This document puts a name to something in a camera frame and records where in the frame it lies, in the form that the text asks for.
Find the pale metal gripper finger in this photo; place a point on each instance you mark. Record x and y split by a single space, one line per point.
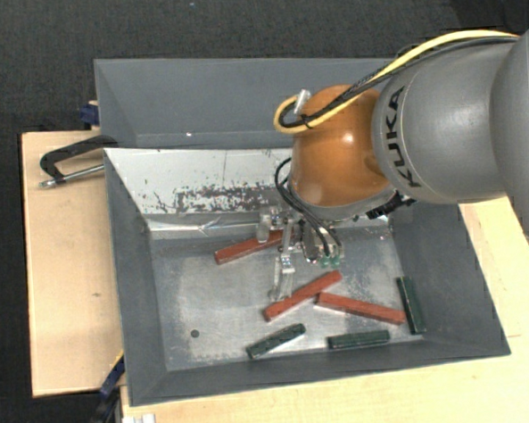
286 265
263 233

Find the red-brown flat block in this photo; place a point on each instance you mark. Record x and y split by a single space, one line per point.
364 309
240 251
305 295

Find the grey metal bin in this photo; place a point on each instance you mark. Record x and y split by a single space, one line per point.
216 294

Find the dark green flat block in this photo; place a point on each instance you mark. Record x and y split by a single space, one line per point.
411 306
358 340
274 341

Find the pale wood flat board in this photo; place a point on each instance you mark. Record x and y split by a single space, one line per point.
69 271

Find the black cylinder on white bracket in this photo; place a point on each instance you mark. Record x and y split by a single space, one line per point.
389 206

